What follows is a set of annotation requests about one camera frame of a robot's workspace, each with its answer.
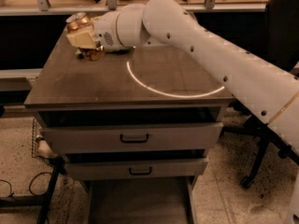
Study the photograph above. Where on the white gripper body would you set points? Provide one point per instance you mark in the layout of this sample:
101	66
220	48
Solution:
105	32

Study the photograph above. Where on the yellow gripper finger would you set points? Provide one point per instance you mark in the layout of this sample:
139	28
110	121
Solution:
82	37

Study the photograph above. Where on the orange soda can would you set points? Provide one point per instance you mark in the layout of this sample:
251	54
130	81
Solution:
79	20

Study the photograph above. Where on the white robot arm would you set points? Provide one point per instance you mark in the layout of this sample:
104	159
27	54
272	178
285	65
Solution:
268	92

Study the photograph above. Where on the green chip bag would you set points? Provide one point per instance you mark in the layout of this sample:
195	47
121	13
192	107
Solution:
96	54

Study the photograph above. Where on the grey drawer cabinet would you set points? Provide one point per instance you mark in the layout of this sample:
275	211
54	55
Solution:
145	86

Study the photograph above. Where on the black metal stand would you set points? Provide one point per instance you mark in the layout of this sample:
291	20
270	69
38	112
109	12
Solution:
42	200

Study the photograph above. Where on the black office chair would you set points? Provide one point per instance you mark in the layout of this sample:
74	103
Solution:
282	128

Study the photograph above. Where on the wire basket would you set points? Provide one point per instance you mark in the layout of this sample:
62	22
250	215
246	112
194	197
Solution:
40	148

